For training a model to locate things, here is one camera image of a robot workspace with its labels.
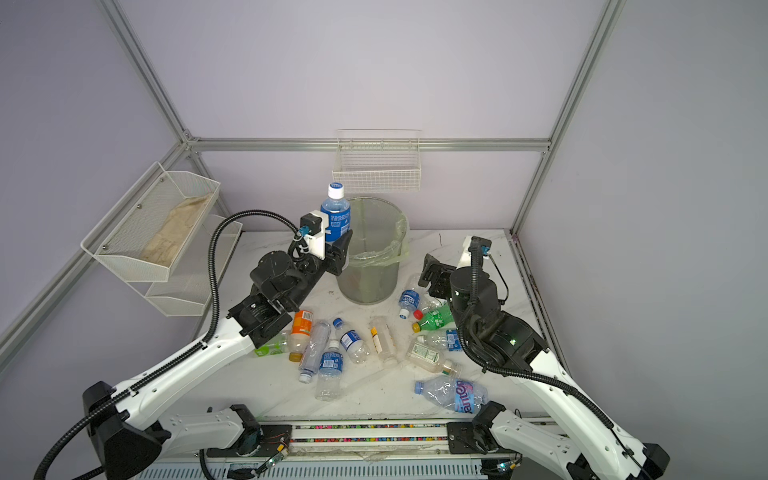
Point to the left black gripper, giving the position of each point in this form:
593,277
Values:
336,260

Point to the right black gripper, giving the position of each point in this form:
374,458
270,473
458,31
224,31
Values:
442,276

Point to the long clear blue label bottle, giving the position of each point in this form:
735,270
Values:
338,209

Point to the large crushed purple label bottle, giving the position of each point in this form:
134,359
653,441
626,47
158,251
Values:
457,395

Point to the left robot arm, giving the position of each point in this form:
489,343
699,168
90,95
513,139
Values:
278,291

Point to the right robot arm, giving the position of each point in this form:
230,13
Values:
592,445

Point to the grey mesh waste bin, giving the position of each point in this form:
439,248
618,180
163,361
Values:
369,285

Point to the red label crushed bottle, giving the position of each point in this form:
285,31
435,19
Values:
426,305

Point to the green soda bottle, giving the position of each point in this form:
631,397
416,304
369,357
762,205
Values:
433,319

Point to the blue label bottle right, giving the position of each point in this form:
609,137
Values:
443,340

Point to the orange label bottle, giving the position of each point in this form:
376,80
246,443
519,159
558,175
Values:
300,334

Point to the clear yellow label bottle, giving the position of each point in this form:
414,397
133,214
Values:
383,341

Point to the crushed clear bottle white cap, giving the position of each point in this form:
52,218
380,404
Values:
312,356

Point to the small blue label bottle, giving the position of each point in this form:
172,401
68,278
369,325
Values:
352,342

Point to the green label clear bottle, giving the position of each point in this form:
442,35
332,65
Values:
276,346

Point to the upright blue label bottle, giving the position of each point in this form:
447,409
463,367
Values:
330,372

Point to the beige cloth in shelf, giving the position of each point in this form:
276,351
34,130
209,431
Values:
166,244

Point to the white mesh two-tier shelf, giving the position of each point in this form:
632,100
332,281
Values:
118,240

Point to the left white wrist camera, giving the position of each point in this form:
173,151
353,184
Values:
312,228

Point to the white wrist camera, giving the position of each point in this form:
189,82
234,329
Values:
474,247
312,228

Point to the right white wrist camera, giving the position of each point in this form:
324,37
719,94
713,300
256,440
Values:
474,247

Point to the white wire wall basket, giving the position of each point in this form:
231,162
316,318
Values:
372,161

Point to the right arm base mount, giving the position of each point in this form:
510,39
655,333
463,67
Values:
469,438

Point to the aluminium front rail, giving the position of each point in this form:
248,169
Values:
360,441

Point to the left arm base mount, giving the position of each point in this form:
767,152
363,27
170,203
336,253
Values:
264,445

